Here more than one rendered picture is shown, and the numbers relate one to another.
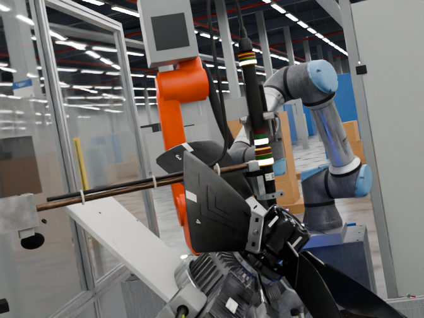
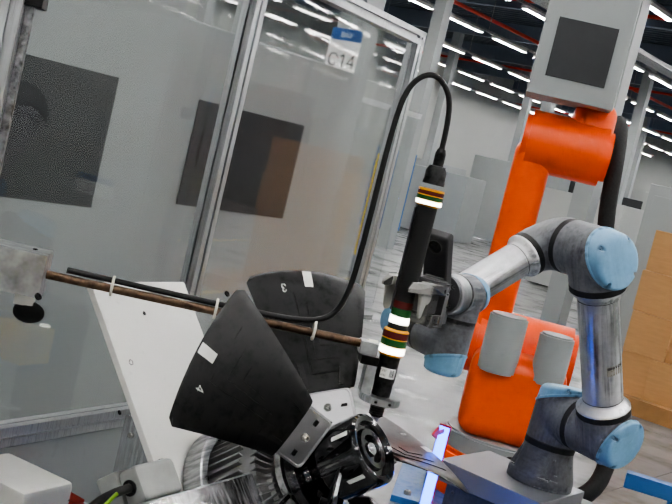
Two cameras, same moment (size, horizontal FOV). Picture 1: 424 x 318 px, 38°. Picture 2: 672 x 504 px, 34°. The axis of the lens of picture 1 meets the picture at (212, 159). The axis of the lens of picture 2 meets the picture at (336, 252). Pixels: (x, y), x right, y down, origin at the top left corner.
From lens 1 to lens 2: 62 cm
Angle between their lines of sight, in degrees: 17
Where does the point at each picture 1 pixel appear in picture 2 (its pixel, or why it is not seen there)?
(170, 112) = (524, 182)
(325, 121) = (590, 327)
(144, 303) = (140, 456)
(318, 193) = (548, 428)
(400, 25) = not seen: outside the picture
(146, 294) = not seen: hidden behind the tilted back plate
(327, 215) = (548, 468)
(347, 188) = (588, 444)
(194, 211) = (200, 373)
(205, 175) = (252, 333)
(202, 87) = (595, 164)
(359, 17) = not seen: outside the picture
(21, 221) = (18, 282)
